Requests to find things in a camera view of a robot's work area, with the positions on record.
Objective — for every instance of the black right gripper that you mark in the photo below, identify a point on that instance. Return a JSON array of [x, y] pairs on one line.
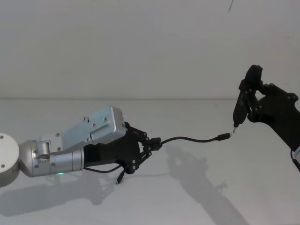
[[279, 112]]

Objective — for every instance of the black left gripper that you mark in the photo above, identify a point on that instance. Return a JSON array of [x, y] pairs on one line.
[[110, 152]]

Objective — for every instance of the black handheld tool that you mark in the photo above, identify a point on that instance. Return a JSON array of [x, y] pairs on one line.
[[254, 75]]

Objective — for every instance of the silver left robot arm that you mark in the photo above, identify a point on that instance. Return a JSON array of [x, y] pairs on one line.
[[47, 159]]

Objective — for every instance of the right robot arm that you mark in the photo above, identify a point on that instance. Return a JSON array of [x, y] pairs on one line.
[[297, 152]]

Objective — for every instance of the white table cloth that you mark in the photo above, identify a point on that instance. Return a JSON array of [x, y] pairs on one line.
[[164, 199]]

